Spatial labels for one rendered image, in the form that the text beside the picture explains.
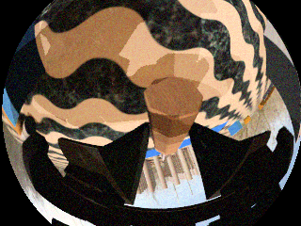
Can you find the blue flat strip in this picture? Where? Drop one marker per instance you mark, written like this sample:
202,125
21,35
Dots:
187,141

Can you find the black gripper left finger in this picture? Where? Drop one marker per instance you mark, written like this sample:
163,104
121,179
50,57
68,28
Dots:
121,161

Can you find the orange rectangular bar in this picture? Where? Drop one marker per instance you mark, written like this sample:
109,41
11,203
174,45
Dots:
265,100

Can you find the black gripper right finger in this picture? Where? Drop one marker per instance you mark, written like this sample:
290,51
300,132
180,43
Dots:
219,157

